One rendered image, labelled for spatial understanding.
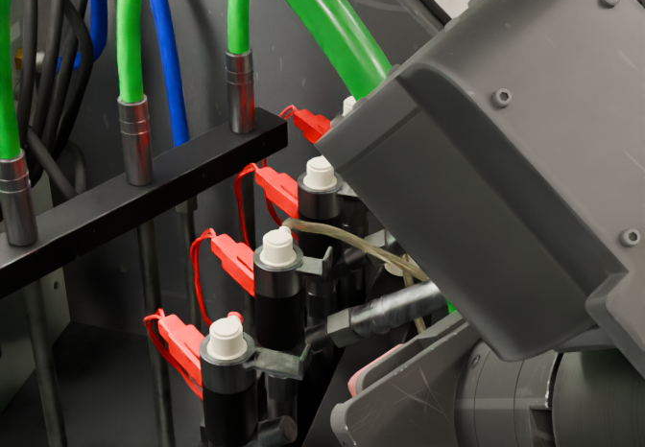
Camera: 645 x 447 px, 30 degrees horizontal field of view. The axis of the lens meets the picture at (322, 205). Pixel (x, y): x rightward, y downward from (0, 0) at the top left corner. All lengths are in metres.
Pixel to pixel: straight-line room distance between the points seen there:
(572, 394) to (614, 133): 0.07
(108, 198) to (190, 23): 0.18
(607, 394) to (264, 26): 0.65
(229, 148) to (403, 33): 0.14
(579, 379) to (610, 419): 0.02
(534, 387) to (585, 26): 0.10
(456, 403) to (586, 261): 0.12
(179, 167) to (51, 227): 0.10
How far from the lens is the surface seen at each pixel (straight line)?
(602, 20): 0.21
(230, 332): 0.59
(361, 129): 0.22
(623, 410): 0.24
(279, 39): 0.87
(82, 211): 0.75
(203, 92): 0.91
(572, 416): 0.26
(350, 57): 0.34
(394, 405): 0.31
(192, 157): 0.79
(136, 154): 0.76
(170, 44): 0.85
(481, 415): 0.30
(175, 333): 0.65
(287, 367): 0.60
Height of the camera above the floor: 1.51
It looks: 34 degrees down
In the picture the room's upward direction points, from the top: straight up
